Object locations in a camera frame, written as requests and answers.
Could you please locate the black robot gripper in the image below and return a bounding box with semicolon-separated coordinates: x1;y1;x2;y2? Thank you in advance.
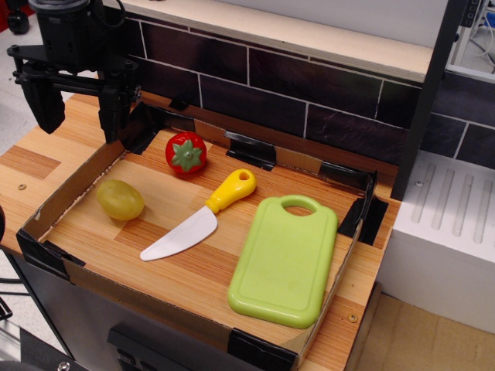
7;7;140;144

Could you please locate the yellow white toy knife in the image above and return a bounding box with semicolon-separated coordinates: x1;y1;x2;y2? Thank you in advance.
140;168;257;262

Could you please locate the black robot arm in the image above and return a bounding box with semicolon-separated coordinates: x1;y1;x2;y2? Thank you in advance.
7;1;140;143

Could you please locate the cardboard fence with black tape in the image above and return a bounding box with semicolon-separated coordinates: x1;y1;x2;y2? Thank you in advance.
1;95;399;370

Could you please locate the green plastic cutting board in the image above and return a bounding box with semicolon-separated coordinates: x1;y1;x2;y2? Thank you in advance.
227;195;338;328

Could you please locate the black caster wheel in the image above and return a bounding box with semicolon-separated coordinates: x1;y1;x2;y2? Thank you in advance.
7;9;29;35

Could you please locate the yellow toy potato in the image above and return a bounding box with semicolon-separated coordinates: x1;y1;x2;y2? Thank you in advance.
97;179;145;221

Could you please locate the red toy tomato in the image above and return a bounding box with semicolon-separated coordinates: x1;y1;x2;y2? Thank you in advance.
166;131;207;174

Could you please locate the black oven control panel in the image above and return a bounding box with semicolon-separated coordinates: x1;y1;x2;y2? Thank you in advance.
107;327;217;370

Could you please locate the wooden shelf with black posts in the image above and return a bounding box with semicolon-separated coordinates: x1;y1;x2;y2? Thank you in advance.
110;1;466;199

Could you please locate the white toy sink drainboard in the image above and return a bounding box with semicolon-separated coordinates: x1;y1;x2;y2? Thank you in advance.
377;151;494;333

